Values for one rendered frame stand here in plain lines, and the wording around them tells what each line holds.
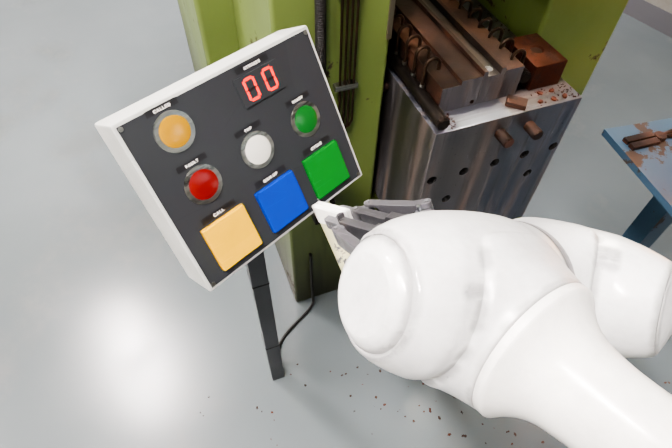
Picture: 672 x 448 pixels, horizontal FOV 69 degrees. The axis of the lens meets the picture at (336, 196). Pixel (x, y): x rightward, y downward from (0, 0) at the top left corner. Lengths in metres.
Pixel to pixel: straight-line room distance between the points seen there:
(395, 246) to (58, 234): 2.03
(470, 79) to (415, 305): 0.86
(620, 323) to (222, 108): 0.55
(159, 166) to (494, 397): 0.52
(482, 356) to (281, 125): 0.56
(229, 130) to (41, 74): 2.44
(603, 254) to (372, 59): 0.79
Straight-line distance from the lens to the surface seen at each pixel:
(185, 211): 0.72
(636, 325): 0.43
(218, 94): 0.73
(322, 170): 0.83
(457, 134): 1.10
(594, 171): 2.54
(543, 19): 1.36
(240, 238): 0.76
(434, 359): 0.29
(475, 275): 0.29
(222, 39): 1.51
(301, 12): 1.01
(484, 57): 1.19
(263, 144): 0.76
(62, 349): 1.97
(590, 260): 0.43
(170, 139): 0.70
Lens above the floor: 1.62
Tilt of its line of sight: 50 degrees down
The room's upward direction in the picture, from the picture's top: 2 degrees clockwise
